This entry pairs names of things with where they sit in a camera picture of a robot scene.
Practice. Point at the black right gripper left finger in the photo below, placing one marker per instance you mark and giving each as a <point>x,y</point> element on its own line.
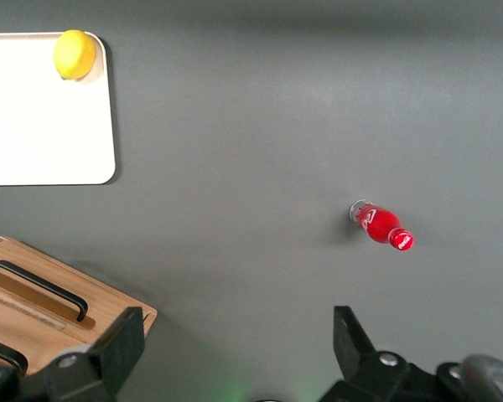
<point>117,347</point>

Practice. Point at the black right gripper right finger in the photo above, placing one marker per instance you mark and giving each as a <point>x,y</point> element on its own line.
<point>352,352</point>

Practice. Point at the red coke bottle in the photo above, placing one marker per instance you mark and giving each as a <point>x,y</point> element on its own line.
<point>379,224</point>

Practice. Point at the wooden box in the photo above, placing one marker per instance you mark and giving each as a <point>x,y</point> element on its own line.
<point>105,301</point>

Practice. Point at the white rectangular tray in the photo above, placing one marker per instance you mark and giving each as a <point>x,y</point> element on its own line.
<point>42,125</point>

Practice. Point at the yellow lemon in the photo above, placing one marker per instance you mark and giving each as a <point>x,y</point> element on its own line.
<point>74,54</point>

